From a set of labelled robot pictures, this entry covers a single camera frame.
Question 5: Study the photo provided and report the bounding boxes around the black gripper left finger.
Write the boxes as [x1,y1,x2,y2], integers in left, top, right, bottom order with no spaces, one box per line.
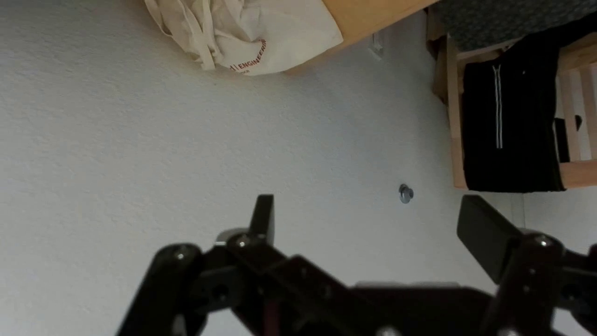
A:
[113,192,350,336]

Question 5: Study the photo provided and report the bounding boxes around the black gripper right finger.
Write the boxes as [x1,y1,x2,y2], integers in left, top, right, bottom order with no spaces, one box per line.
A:
[457,194,597,336]

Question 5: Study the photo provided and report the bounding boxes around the wooden chair with black jacket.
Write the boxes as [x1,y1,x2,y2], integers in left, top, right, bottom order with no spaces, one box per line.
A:
[434,0,597,192]

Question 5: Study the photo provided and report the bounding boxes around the cream towel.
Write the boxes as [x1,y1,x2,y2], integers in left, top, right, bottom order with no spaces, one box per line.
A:
[143,0,343,76]

